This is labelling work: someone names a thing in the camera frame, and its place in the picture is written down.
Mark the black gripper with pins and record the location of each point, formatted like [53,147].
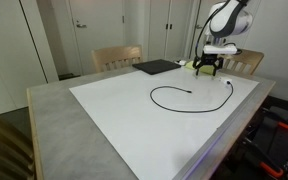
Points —
[208,59]

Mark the white charger block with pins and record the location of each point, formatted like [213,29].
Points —
[225,80]

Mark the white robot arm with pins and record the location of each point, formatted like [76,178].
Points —
[225,19]

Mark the yellow-green folded cloth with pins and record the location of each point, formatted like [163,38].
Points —
[203,69]

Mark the small white adapter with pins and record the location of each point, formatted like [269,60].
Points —
[181,62]

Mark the wooden chair far right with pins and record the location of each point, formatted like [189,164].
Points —
[243,61]

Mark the black laptop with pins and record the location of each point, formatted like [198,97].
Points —
[156,66]

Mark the large white board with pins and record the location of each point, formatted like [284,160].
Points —
[158,122]

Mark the wooden chair far left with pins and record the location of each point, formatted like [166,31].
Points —
[112,58]

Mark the orange black clamp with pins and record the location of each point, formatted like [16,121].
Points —
[266,162]

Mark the wooden chair near corner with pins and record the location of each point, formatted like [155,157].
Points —
[17,160]

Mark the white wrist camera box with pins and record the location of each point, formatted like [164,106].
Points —
[229,49]

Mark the silver door handle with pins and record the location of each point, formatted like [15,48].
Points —
[79,25]

